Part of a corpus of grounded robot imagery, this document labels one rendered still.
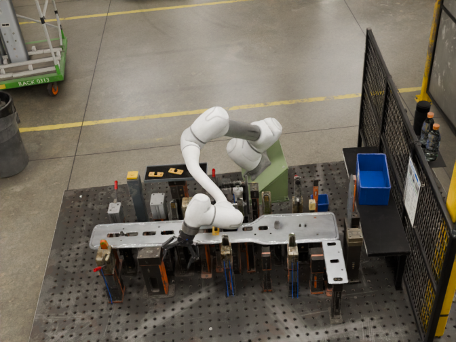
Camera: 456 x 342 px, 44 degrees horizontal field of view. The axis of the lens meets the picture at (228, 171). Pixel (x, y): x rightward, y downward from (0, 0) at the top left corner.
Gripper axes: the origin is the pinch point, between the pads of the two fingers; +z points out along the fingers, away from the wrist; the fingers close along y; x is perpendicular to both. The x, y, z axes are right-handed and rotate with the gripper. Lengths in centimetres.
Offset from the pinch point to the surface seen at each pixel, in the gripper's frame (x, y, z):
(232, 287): -8.1, -35.9, 12.6
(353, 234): -8, -83, -42
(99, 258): -5.6, 37.7, 15.8
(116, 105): -342, 66, 79
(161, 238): -23.2, 8.4, 5.1
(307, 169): -113, -82, -22
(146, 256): -7.5, 14.7, 8.1
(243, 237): -19.4, -32.6, -13.5
